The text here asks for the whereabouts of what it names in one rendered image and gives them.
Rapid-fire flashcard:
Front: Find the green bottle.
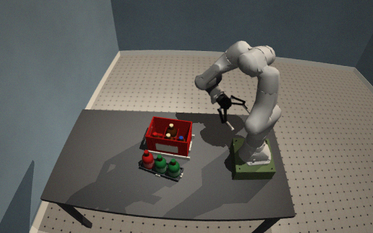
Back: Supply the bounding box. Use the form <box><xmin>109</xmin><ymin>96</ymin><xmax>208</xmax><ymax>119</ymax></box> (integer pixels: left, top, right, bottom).
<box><xmin>155</xmin><ymin>155</ymin><xmax>167</xmax><ymax>174</ymax></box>
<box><xmin>168</xmin><ymin>159</ymin><xmax>180</xmax><ymax>178</ymax></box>

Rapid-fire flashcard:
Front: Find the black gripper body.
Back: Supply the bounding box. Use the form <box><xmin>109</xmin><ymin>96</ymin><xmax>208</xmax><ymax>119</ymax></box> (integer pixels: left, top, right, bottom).
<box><xmin>216</xmin><ymin>93</ymin><xmax>232</xmax><ymax>109</ymax></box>

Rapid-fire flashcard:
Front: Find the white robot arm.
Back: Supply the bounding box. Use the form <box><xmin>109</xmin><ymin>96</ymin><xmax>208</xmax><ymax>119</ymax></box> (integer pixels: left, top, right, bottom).
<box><xmin>194</xmin><ymin>41</ymin><xmax>282</xmax><ymax>166</ymax></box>

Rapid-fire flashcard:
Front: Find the red bottle with pink label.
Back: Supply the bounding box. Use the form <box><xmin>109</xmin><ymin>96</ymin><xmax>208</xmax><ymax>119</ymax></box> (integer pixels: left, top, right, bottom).
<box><xmin>142</xmin><ymin>150</ymin><xmax>155</xmax><ymax>169</ymax></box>

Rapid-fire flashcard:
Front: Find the red crate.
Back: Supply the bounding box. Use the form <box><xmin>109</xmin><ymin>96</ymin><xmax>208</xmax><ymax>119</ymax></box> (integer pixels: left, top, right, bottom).
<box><xmin>145</xmin><ymin>116</ymin><xmax>192</xmax><ymax>157</ymax></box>

